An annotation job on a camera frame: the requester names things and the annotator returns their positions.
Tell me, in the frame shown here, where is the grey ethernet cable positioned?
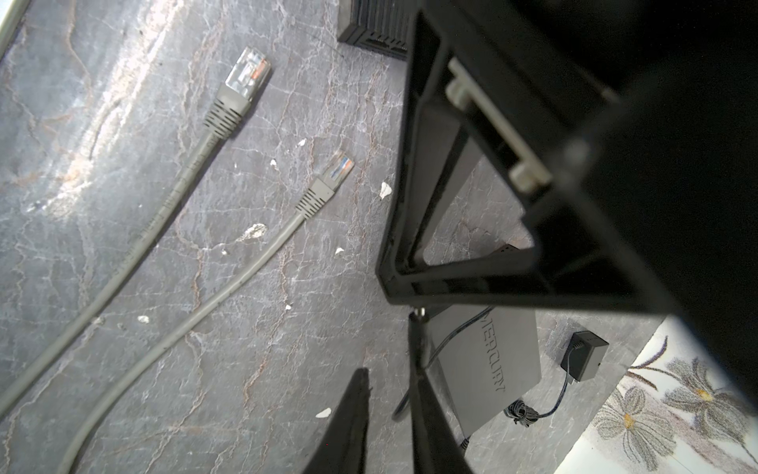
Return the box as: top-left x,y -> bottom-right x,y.
0,46 -> 272,419
55,150 -> 356,474

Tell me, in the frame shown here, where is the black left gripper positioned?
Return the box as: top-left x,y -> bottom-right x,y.
377,1 -> 757,400

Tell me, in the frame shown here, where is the grey ethernet cable near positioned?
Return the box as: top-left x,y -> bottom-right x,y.
0,46 -> 272,419

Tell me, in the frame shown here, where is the grey ethernet cable far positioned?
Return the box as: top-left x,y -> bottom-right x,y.
55,150 -> 356,474

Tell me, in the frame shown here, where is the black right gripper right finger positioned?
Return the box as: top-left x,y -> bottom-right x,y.
408,308 -> 472,473

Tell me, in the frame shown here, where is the slim ribbed black switch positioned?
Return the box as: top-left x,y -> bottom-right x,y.
337,0 -> 416,60

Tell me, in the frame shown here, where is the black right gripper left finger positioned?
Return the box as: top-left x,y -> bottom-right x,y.
303,367 -> 370,473

